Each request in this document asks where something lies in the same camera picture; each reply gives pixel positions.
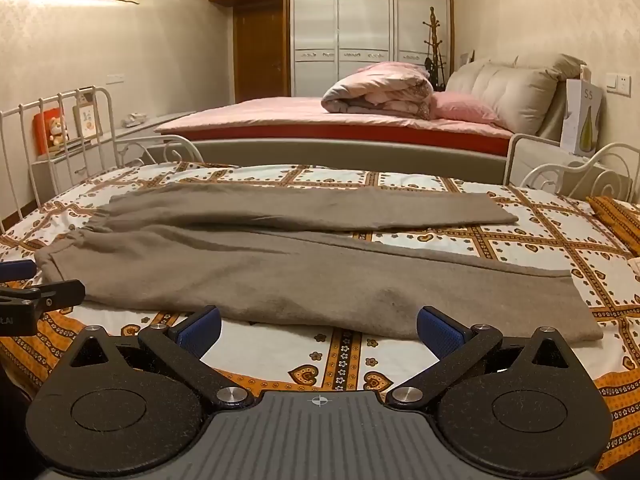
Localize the brown wooden door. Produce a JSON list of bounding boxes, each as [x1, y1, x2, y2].
[[232, 2, 289, 104]]

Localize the pink folded quilt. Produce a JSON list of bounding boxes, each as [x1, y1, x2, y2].
[[321, 61, 435, 120]]

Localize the grey-brown pants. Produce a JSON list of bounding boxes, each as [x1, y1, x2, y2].
[[35, 180, 603, 346]]

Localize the white nightstand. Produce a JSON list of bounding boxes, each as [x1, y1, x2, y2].
[[510, 135, 603, 188]]

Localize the beige padded headboard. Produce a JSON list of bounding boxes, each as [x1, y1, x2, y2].
[[444, 54, 587, 137]]

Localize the orange patterned pillow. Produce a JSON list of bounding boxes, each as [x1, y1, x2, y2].
[[587, 195, 640, 257]]

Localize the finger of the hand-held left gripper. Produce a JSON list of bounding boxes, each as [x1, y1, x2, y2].
[[0, 280, 86, 312], [0, 260, 37, 284]]

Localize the heart-patterned bedsheet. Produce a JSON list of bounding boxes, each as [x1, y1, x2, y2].
[[0, 160, 640, 463]]

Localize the large bed with pink sheet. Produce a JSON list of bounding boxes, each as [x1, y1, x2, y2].
[[155, 94, 516, 185]]

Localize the small picture frame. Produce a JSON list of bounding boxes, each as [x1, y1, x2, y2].
[[73, 102, 104, 139]]

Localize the pink pillow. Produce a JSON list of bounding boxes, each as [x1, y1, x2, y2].
[[430, 91, 502, 127]]

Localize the white cardboard box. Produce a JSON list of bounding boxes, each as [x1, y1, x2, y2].
[[560, 78, 607, 157]]

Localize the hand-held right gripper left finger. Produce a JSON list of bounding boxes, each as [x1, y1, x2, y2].
[[65, 305, 256, 413]]

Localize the white metal bed frame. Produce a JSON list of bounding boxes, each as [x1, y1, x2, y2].
[[0, 85, 635, 233], [31, 110, 197, 192]]

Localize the teddy bear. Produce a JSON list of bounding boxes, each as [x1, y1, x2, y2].
[[48, 116, 70, 147]]

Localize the wardrobe with white doors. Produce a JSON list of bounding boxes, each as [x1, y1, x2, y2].
[[209, 0, 453, 100]]

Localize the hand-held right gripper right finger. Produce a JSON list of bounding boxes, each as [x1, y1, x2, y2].
[[386, 305, 577, 412]]

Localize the white wall switch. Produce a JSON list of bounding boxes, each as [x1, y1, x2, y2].
[[606, 72, 632, 96]]

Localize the wooden coat rack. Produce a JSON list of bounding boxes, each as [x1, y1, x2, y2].
[[422, 6, 449, 89]]

